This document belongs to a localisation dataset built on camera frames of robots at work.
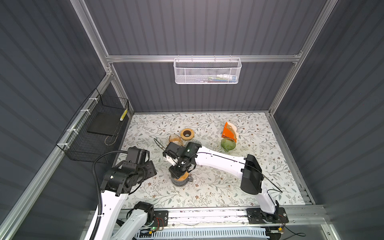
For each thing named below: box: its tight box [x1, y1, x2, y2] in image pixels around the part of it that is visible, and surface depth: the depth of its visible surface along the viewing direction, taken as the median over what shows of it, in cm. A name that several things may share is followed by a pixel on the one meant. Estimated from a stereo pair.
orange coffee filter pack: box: [222, 121, 239, 143], surface depth 102 cm
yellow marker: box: [119, 108, 128, 121], surface depth 85 cm
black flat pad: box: [87, 112, 122, 137], surface depth 78 cm
